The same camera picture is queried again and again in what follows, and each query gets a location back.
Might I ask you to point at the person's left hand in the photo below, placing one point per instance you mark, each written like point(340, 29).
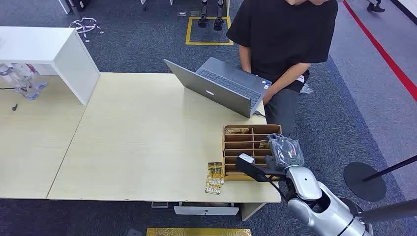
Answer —
point(269, 95)

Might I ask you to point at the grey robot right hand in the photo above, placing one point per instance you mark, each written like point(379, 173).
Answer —
point(286, 151)

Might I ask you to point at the person's right forearm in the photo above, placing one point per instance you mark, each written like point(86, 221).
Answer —
point(245, 60)

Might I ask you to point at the person's left forearm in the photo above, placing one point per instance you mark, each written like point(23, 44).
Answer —
point(290, 76)

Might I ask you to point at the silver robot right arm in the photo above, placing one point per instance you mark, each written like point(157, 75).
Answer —
point(306, 185)

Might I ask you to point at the wooden card organizer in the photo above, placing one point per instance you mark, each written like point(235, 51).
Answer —
point(241, 145)

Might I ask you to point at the card in organizer slot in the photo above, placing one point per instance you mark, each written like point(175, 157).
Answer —
point(236, 131)

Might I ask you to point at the person in black top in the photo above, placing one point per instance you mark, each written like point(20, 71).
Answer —
point(280, 32)

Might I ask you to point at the gold hotel card sleeve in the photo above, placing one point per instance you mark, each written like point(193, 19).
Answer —
point(215, 171)
point(212, 190)

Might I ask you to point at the clear plastic bag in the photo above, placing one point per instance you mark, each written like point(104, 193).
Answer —
point(306, 89)

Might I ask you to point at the grey laptop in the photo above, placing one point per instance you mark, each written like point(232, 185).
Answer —
point(211, 91)

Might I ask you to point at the black stanchion with disc base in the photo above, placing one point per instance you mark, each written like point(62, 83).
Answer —
point(363, 182)

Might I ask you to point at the black robot leg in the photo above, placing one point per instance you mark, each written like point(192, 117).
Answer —
point(203, 19)
point(218, 21)

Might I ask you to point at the white under-desk drawer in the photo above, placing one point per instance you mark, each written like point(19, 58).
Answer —
point(206, 210)

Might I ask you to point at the floor outlet plate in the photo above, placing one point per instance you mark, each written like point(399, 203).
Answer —
point(182, 14)
point(194, 13)

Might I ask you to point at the stanchion with chrome base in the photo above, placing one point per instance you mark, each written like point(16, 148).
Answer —
point(387, 211)

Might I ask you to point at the gold floor mat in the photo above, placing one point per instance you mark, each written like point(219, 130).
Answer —
point(198, 232)

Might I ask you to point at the chrome chair base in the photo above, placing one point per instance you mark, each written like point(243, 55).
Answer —
point(84, 25)

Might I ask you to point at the white desk riser shelf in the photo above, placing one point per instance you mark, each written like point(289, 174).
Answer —
point(58, 49)

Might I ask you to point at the clear water bottle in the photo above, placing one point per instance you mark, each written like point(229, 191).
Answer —
point(32, 76)
point(19, 85)

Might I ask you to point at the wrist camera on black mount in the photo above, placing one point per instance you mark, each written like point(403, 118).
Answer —
point(249, 166)

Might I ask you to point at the clear bracket under desk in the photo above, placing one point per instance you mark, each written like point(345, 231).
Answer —
point(159, 205)

